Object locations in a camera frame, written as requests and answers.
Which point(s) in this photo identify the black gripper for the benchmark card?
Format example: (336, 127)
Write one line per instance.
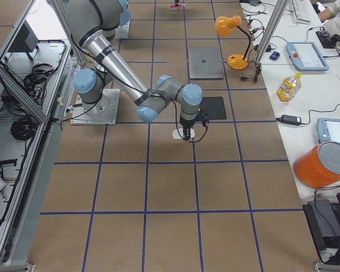
(186, 124)

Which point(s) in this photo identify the pink marker pen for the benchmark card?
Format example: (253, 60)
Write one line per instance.
(172, 7)

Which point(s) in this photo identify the white computer mouse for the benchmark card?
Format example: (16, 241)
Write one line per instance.
(177, 134)

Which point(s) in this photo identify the black mousepad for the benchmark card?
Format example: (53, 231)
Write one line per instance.
(213, 108)

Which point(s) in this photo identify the silver laptop notebook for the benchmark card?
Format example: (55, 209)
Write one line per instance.
(205, 63)

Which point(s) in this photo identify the black power adapter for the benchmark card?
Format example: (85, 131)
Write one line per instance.
(290, 120)

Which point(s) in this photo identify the orange juice bottle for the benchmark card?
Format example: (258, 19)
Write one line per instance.
(289, 87)

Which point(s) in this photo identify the white keyboard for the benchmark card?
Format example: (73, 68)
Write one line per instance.
(301, 15)

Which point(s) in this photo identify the orange bucket grey lid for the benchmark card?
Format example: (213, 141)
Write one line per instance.
(320, 166)

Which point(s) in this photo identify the blue teach pendant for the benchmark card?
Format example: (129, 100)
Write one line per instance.
(305, 56)
(328, 129)

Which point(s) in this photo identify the grey electronics box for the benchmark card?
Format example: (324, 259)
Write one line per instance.
(25, 42)

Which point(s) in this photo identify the seated person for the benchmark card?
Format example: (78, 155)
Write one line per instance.
(330, 18)

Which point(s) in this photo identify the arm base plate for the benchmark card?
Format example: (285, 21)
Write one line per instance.
(104, 112)
(122, 32)

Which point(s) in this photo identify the aluminium frame post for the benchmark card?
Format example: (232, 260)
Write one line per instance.
(270, 28)

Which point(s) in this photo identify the aluminium side rail frame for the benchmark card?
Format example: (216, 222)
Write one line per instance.
(33, 93)

